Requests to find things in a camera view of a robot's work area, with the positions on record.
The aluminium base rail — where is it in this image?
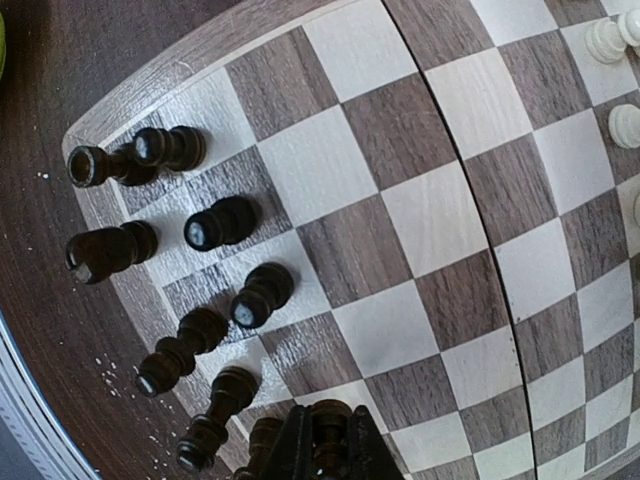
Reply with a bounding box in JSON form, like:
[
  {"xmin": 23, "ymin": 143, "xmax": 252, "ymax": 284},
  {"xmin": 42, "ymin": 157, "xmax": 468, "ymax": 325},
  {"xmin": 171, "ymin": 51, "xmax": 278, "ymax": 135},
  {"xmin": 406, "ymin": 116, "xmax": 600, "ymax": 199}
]
[{"xmin": 1, "ymin": 320, "xmax": 101, "ymax": 479}]

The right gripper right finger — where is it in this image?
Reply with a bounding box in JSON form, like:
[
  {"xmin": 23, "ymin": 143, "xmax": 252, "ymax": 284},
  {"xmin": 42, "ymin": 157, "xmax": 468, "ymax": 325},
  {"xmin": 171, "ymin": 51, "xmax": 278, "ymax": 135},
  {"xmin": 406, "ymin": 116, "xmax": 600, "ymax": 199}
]
[{"xmin": 347, "ymin": 405, "xmax": 403, "ymax": 480}]

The wooden chess board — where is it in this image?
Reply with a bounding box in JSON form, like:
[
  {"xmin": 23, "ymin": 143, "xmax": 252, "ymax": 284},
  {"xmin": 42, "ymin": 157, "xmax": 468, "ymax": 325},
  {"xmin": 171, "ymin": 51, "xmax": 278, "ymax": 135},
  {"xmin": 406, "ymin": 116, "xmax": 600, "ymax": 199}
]
[{"xmin": 63, "ymin": 1, "xmax": 639, "ymax": 479}]

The dark pawn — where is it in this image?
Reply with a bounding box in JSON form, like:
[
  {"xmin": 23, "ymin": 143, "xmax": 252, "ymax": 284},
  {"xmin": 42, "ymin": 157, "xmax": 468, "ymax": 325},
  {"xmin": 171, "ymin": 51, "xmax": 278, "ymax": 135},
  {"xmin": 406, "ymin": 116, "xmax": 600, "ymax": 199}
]
[
  {"xmin": 233, "ymin": 417, "xmax": 284, "ymax": 480},
  {"xmin": 230, "ymin": 262, "xmax": 294, "ymax": 329},
  {"xmin": 311, "ymin": 399, "xmax": 352, "ymax": 479},
  {"xmin": 176, "ymin": 366, "xmax": 259, "ymax": 473}
]

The dark pawn mid board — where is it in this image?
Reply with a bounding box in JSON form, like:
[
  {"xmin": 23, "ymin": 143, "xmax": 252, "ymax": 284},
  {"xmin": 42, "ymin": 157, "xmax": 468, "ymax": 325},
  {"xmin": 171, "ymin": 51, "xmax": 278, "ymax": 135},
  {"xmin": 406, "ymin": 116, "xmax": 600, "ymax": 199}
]
[{"xmin": 183, "ymin": 196, "xmax": 259, "ymax": 252}]

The green plastic bowl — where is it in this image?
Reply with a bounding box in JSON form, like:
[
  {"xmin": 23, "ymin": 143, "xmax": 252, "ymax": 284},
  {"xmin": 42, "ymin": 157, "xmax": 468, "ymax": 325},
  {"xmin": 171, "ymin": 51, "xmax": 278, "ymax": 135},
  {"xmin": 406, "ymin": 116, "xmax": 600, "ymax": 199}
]
[{"xmin": 0, "ymin": 13, "xmax": 7, "ymax": 79}]

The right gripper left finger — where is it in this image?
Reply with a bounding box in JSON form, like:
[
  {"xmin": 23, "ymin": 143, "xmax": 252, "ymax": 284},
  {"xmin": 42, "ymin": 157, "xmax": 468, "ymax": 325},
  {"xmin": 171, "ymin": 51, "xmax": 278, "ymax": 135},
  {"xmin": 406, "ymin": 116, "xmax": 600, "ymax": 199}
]
[{"xmin": 260, "ymin": 405, "xmax": 313, "ymax": 480}]

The dark knight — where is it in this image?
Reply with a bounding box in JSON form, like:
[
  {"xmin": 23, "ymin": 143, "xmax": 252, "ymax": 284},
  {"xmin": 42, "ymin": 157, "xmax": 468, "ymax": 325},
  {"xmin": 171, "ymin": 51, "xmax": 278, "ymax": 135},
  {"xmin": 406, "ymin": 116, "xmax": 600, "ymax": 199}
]
[{"xmin": 65, "ymin": 220, "xmax": 159, "ymax": 285}]

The white pawn piece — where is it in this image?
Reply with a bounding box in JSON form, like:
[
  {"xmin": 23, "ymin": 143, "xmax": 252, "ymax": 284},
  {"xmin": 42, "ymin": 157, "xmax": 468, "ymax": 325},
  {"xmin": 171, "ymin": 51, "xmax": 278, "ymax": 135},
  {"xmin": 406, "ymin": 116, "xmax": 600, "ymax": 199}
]
[{"xmin": 585, "ymin": 9, "xmax": 639, "ymax": 64}]

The row of white chess pieces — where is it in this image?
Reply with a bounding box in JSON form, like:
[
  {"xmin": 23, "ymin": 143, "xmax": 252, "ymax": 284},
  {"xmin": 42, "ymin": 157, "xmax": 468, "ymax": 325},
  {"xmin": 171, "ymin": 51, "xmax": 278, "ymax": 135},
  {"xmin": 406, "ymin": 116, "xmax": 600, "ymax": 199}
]
[{"xmin": 608, "ymin": 104, "xmax": 640, "ymax": 149}]

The dark queen piece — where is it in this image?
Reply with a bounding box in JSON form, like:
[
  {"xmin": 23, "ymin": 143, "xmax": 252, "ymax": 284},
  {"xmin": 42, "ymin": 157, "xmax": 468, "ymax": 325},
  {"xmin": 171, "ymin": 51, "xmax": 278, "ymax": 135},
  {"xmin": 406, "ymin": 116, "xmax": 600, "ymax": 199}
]
[{"xmin": 135, "ymin": 307, "xmax": 229, "ymax": 398}]

